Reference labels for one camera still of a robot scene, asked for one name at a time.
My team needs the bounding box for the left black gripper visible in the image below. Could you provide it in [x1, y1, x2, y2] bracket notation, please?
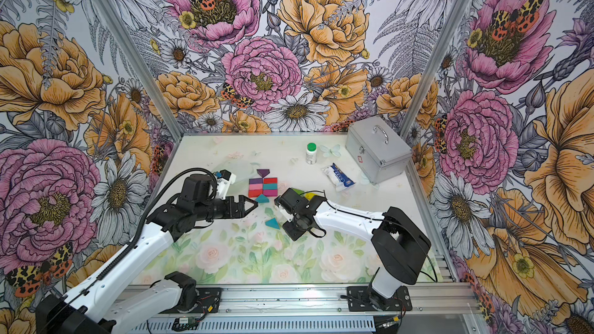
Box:
[194, 195, 258, 221]

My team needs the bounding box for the teal triangular block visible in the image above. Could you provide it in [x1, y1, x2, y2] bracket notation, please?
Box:
[265, 218, 280, 230]

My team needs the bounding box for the teal triangle cluster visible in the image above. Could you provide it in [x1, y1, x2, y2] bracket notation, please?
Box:
[255, 194, 269, 204]

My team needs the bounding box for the magenta rectangular block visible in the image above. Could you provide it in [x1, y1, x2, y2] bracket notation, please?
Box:
[263, 190, 278, 197]

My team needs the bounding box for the teal rectangular block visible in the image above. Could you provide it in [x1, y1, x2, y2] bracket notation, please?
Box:
[263, 183, 278, 190]

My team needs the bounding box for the purple triangular block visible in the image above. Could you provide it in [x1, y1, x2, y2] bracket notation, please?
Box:
[257, 169, 270, 178]

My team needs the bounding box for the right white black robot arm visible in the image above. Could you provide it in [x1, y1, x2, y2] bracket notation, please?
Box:
[274, 188, 432, 314]

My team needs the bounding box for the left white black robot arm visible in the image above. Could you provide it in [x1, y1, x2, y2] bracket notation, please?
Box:
[35, 168, 258, 333]

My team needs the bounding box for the blue white plastic packet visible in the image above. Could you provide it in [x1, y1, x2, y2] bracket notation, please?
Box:
[322, 163, 355, 192]

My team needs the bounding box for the white bottle green cap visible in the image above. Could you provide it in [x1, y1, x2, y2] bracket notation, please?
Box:
[306, 142, 318, 165]

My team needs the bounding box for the silver metal case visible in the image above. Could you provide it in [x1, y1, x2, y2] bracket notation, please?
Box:
[346, 116, 412, 184]

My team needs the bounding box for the small green circuit board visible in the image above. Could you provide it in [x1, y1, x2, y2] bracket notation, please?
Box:
[171, 317, 196, 332]

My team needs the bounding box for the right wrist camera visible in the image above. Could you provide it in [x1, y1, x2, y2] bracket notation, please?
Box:
[276, 205, 294, 222]

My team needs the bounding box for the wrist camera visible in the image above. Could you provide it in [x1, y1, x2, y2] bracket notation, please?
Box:
[276, 205, 294, 222]
[214, 169, 237, 199]

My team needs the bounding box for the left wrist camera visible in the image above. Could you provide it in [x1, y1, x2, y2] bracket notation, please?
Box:
[214, 169, 237, 199]

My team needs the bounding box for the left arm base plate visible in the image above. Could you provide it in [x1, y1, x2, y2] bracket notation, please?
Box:
[176, 288, 223, 314]

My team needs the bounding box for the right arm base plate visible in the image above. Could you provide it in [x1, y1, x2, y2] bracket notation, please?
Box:
[340, 285, 413, 312]

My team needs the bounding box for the aluminium front rail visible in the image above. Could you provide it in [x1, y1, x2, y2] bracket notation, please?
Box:
[80, 282, 484, 321]

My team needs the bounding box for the left aluminium frame post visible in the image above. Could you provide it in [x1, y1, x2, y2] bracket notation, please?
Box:
[91, 0, 183, 143]

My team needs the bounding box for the aluminium frame post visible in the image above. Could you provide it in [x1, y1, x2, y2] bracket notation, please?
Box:
[399, 0, 472, 139]
[91, 0, 183, 143]

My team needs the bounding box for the right aluminium frame post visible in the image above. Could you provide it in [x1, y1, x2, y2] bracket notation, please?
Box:
[399, 0, 472, 139]

